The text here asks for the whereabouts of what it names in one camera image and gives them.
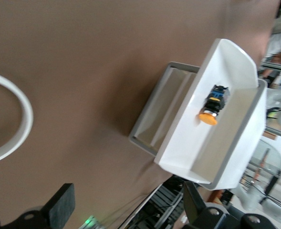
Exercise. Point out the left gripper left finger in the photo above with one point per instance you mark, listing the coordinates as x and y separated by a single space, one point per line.
64 202

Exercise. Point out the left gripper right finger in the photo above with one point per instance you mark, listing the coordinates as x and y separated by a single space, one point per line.
193 205

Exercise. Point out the white plastic drawer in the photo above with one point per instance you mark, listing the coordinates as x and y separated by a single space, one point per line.
171 112
183 143
152 112

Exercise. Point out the yellow push button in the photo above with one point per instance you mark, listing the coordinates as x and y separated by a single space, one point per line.
208 118

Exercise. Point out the person in light shorts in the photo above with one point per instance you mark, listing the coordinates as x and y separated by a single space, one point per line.
279 40

